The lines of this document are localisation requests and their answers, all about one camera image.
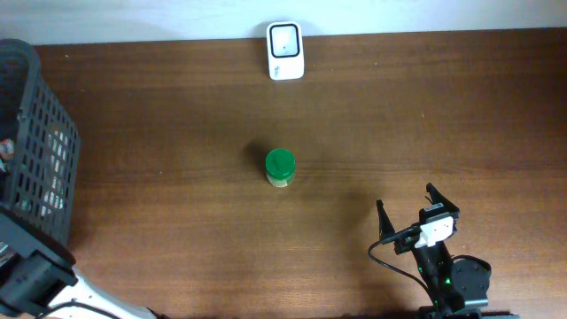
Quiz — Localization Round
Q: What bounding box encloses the dark grey mesh basket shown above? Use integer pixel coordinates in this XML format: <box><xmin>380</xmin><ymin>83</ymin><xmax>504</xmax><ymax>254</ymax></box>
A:
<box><xmin>1</xmin><ymin>39</ymin><xmax>81</xmax><ymax>246</ymax></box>

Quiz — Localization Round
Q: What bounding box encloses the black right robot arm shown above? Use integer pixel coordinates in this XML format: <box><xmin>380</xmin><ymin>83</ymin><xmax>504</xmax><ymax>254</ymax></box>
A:
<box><xmin>368</xmin><ymin>183</ymin><xmax>517</xmax><ymax>319</ymax></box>

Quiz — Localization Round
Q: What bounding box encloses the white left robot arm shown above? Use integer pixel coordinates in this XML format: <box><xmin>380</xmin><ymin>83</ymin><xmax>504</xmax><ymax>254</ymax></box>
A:
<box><xmin>1</xmin><ymin>208</ymin><xmax>160</xmax><ymax>318</ymax></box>

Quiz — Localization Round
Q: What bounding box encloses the green lid jar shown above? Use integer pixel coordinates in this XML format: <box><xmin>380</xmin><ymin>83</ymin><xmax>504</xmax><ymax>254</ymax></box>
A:
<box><xmin>265</xmin><ymin>148</ymin><xmax>296</xmax><ymax>188</ymax></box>

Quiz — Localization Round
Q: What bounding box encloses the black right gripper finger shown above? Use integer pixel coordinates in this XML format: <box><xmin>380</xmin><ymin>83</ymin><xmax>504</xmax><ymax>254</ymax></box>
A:
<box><xmin>377</xmin><ymin>199</ymin><xmax>396</xmax><ymax>242</ymax></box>
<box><xmin>426</xmin><ymin>183</ymin><xmax>460</xmax><ymax>214</ymax></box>

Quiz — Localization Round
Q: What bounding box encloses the white barcode scanner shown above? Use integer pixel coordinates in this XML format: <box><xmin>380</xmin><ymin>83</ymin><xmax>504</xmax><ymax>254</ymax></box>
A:
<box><xmin>266</xmin><ymin>21</ymin><xmax>305</xmax><ymax>81</ymax></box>

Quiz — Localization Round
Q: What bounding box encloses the black camera cable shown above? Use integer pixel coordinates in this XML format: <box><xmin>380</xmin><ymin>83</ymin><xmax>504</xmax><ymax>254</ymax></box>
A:
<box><xmin>367</xmin><ymin>225</ymin><xmax>433</xmax><ymax>298</ymax></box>

